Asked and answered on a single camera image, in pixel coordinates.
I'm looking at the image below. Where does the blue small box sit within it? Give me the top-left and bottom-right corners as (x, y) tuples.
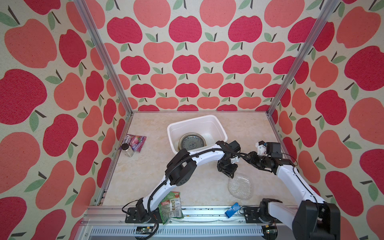
(225, 203), (241, 219)

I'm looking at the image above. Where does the right aluminium frame post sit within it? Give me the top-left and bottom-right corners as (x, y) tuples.
(267, 0), (341, 117)

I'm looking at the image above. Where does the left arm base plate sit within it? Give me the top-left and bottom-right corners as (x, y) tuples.
(125, 207), (162, 224)

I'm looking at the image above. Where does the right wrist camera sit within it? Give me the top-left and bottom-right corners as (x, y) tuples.
(256, 141), (283, 159)

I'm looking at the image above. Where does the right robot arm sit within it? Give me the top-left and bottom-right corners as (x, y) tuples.
(244, 152), (341, 240)

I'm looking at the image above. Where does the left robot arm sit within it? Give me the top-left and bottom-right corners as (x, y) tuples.
(135, 141), (251, 221)

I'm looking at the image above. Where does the front aluminium rail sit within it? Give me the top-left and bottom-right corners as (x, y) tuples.
(74, 206), (295, 240)

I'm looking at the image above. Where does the white plastic bin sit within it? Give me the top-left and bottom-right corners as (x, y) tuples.
(167, 115), (228, 154)

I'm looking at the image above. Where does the left aluminium frame post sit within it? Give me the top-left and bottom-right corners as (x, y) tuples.
(74, 1), (133, 117)

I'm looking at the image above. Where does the grey glass plate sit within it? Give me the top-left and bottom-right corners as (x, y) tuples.
(179, 133), (207, 151)

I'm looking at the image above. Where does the purple snack packet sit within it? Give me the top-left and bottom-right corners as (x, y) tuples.
(122, 134), (147, 153)

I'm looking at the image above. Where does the green snack packet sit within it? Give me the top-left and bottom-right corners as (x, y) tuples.
(158, 192), (184, 224)

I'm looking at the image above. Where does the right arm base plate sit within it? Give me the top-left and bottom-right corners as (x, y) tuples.
(239, 206), (282, 224)

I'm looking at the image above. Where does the clear textured glass plate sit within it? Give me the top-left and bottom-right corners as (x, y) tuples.
(228, 174), (254, 200)

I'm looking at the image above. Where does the aluminium frame post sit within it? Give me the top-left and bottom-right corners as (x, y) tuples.
(74, 1), (133, 117)
(267, 0), (341, 117)

